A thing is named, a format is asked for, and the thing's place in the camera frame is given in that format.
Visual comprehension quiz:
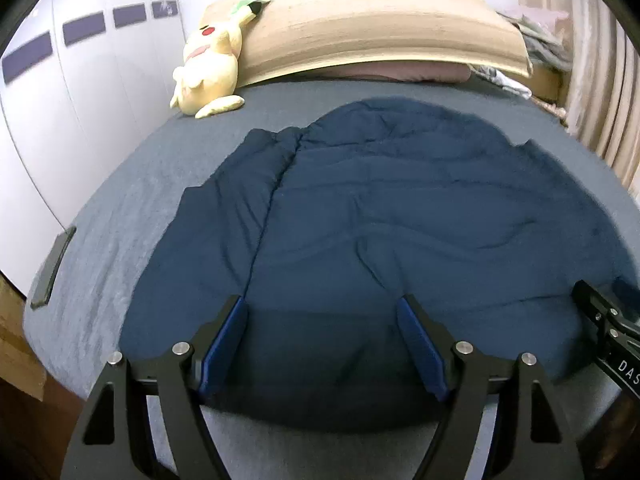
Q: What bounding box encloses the beige patterned curtain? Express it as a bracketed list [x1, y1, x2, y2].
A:
[517, 0, 640, 191]

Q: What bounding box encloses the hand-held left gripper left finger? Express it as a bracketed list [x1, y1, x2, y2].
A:
[62, 294, 249, 480]

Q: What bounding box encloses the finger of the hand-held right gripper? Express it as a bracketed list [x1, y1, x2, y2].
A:
[572, 280, 640, 346]
[616, 276, 640, 311]

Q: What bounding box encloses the person's right forearm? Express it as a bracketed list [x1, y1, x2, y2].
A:
[590, 390, 640, 480]

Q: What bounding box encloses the bed with grey sheet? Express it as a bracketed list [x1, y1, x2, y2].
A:
[22, 77, 640, 480]

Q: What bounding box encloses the beige wooden headboard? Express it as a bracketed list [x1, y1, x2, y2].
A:
[202, 0, 533, 88]

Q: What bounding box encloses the light wooden bedside cabinet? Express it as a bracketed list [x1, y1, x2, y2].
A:
[530, 67, 561, 103]

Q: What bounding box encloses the yellow plush toy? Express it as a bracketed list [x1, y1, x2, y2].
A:
[169, 0, 273, 120]

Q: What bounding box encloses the navy blue padded jacket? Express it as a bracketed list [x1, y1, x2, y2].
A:
[117, 97, 638, 433]

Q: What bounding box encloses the pink pillow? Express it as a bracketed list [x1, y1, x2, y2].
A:
[295, 60, 473, 83]

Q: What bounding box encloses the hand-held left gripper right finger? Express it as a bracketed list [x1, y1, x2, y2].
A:
[395, 294, 586, 480]

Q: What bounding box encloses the brown wooden furniture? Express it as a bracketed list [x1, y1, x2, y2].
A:
[0, 275, 86, 480]

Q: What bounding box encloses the white cloth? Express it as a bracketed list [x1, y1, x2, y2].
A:
[472, 64, 533, 100]

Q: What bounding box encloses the dark smartphone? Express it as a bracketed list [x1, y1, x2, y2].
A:
[30, 226, 77, 310]

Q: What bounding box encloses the pile of clothes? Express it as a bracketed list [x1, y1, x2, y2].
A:
[497, 5, 573, 72]

